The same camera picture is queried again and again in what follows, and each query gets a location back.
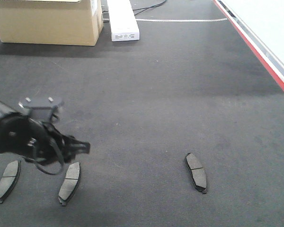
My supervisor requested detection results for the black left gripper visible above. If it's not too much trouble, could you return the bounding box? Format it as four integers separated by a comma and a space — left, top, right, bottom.
0, 113, 90, 165

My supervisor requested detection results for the grey brake pad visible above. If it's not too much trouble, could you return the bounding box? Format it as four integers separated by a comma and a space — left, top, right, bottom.
0, 160, 21, 204
58, 162, 81, 206
185, 153, 207, 194

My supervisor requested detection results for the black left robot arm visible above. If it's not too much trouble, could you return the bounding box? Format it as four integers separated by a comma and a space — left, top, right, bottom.
0, 97, 90, 166

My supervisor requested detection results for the black conveyor belt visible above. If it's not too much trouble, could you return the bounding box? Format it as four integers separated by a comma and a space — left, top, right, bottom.
0, 0, 284, 227

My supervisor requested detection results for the brown cardboard box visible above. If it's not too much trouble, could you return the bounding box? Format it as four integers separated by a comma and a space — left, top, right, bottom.
0, 0, 103, 46

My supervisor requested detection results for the white long carton box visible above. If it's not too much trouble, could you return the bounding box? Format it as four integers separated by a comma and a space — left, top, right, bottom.
107, 0, 140, 42

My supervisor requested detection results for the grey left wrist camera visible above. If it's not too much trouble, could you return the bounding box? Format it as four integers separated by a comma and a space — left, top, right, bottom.
18, 96, 64, 123

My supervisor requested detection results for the red conveyor frame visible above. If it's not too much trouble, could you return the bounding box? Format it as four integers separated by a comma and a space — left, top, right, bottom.
0, 0, 284, 103

